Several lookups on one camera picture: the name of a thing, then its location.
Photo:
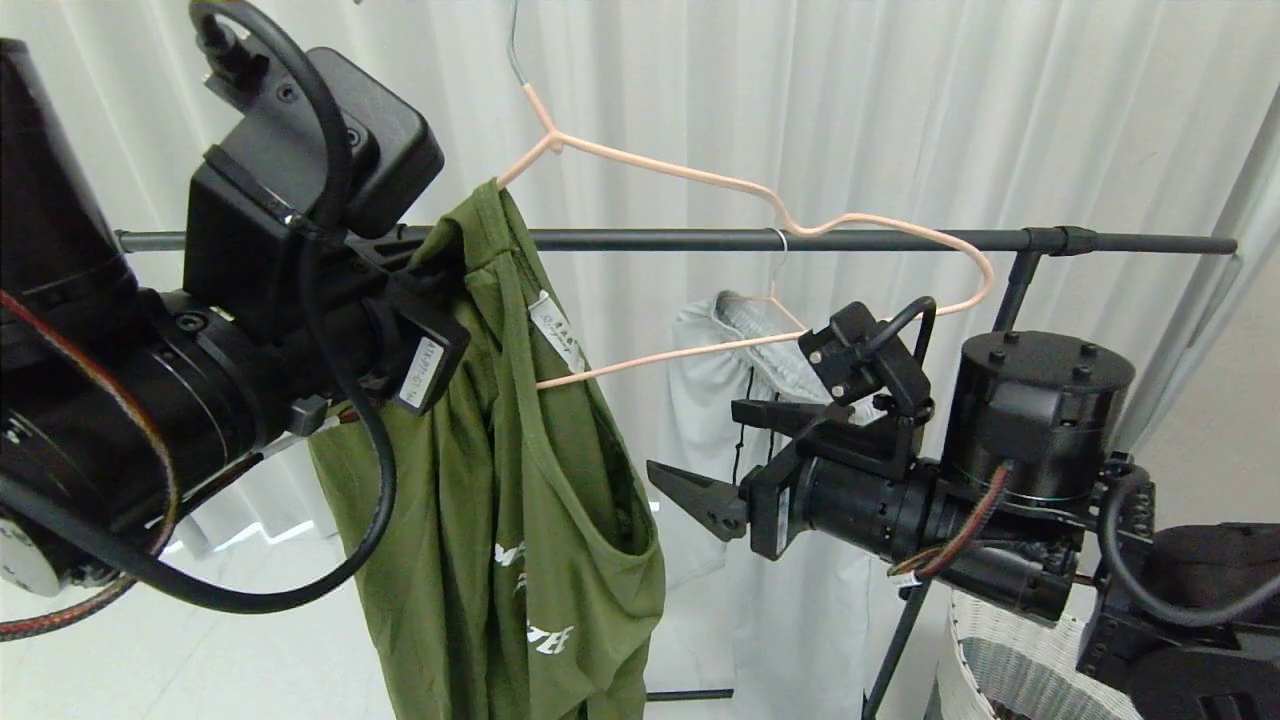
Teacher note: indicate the pale grey shorts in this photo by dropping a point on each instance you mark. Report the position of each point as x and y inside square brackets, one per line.
[800, 620]

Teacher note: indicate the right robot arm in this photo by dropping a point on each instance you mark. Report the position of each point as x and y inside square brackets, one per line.
[1040, 420]

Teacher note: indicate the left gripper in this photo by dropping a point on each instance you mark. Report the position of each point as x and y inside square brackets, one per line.
[420, 350]

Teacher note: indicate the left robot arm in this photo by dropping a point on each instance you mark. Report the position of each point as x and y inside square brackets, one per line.
[100, 420]

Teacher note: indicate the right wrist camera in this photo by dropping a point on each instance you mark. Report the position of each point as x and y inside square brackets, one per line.
[860, 360]

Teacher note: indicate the pink clothes hanger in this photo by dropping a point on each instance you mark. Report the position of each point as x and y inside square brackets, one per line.
[778, 245]
[548, 137]

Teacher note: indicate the green long-sleeved shirt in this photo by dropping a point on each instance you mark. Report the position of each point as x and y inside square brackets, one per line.
[480, 500]

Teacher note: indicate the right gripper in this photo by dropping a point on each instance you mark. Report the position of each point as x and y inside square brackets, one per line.
[870, 510]

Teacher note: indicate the white laundry basket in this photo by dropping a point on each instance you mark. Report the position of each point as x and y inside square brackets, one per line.
[1010, 660]

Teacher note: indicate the black clothes rack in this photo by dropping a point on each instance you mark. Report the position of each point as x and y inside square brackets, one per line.
[900, 240]

